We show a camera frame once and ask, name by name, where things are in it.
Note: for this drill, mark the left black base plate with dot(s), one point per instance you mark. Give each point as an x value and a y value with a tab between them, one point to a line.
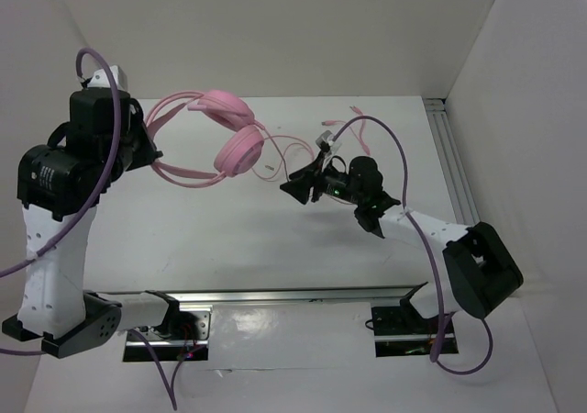
190	339

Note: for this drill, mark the aluminium front rail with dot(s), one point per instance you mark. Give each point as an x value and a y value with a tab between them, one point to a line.
296	295

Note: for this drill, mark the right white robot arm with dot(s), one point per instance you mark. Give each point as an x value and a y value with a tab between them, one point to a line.
475	271

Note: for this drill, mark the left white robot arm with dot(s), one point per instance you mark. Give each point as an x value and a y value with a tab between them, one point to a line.
59	184

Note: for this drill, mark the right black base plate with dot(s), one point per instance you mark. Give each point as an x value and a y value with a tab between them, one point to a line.
398	333

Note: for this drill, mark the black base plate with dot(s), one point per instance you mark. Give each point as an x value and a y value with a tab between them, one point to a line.
398	333
190	339

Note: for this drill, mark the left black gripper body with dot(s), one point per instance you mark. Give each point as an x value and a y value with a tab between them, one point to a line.
137	149

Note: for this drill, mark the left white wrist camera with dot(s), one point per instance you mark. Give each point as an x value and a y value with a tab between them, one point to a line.
99	79

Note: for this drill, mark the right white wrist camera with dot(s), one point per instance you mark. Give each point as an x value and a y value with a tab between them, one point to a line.
328	145

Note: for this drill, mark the pink headphones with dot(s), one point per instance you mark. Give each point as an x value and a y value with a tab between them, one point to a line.
237	134

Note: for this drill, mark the aluminium side rail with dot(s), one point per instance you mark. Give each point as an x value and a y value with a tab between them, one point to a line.
452	167

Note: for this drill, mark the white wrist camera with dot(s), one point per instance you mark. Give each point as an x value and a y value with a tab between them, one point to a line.
99	79
328	145

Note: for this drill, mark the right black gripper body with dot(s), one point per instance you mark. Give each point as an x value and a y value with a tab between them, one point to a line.
336	184

